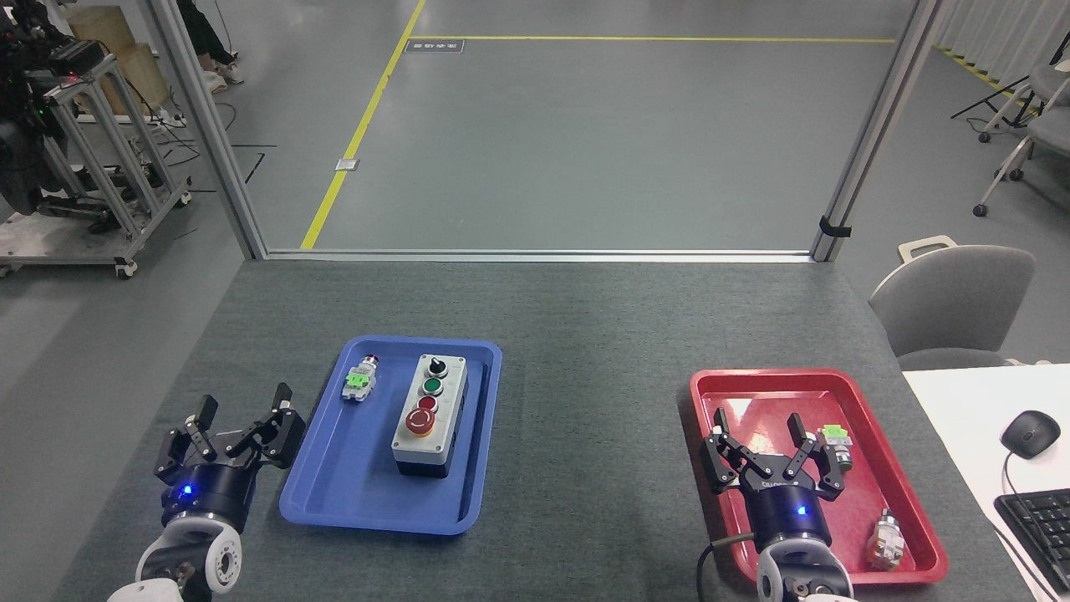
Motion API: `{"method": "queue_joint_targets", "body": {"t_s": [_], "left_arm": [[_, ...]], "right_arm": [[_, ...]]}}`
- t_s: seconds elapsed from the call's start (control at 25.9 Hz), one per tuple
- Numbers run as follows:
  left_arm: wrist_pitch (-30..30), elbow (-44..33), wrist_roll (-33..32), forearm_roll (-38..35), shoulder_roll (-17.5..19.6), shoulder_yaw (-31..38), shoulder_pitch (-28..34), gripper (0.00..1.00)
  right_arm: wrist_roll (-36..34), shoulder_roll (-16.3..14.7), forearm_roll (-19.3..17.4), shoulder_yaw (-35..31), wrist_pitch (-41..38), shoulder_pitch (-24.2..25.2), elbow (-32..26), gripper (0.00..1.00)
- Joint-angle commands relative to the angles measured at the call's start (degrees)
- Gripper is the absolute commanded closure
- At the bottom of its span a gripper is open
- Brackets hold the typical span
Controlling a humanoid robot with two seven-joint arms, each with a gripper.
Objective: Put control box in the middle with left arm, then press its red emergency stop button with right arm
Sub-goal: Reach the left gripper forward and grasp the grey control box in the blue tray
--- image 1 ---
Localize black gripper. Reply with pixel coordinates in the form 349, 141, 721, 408
701, 408, 847, 553
154, 383, 307, 536

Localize silver table rail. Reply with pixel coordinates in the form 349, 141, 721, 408
264, 249, 816, 264

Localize grey three-button control box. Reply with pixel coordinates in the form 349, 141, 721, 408
391, 353, 470, 479

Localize red-capped switch with green block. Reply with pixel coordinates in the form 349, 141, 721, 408
342, 355, 381, 404

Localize black stand legs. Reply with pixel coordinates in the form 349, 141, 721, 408
950, 75, 1034, 121

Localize black computer mouse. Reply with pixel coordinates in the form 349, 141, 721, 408
1001, 410, 1062, 459

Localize person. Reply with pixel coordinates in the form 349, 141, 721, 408
176, 0, 246, 94

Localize black machine on cart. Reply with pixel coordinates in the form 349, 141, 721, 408
0, 0, 105, 217

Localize cardboard box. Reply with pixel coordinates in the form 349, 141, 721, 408
67, 6, 172, 118

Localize white desk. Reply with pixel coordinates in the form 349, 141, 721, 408
901, 363, 1070, 602

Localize grey chair with castors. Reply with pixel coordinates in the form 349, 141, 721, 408
978, 60, 1070, 143
973, 105, 1070, 218

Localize silver switch with green block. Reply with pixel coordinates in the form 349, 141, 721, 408
818, 424, 854, 471

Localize red plastic tray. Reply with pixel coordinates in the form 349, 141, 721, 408
689, 369, 950, 588

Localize grey office chair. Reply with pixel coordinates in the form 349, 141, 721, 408
868, 236, 1037, 370

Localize silver switch with orange block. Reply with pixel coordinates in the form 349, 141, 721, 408
865, 509, 909, 573

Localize black keyboard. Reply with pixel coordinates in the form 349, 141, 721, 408
994, 490, 1070, 598

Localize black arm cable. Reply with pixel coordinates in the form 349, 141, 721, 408
697, 533, 758, 602

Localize blue plastic tray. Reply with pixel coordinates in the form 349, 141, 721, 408
278, 335, 503, 536

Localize aluminium frame cart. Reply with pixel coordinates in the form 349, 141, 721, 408
0, 52, 193, 280

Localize silver aluminium post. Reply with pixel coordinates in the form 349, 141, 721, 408
811, 0, 944, 263
146, 0, 268, 260

